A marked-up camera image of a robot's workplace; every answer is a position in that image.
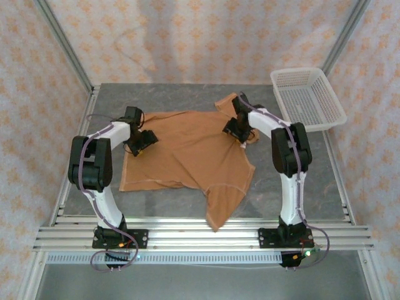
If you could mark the tan brown t-shirt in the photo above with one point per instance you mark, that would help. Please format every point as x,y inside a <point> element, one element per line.
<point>187,150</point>

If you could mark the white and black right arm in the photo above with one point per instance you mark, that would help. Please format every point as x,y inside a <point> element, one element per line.
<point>290,200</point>

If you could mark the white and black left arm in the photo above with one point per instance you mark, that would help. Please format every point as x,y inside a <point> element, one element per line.
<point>107,206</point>

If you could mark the white perforated plastic basket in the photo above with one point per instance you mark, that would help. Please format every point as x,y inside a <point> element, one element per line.
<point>307,100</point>

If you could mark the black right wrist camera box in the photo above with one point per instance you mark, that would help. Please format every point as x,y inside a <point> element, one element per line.
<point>239,106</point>

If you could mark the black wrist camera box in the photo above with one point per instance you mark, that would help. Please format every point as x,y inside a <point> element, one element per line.
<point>134,115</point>
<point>239,106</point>

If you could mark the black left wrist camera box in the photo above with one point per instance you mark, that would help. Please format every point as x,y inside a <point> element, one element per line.
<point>134,115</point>

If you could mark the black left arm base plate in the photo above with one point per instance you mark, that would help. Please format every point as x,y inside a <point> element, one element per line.
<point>140,239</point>

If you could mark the aluminium mounting rail beam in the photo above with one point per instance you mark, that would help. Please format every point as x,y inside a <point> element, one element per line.
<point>203,237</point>

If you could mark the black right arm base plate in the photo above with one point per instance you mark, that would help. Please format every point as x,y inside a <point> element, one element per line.
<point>265,239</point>

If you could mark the aluminium frame post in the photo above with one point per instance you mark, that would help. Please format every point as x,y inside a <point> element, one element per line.
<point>343,34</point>
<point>62,43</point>

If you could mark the aluminium frame leg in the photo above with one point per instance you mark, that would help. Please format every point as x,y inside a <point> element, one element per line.
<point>373,278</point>
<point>31,278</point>

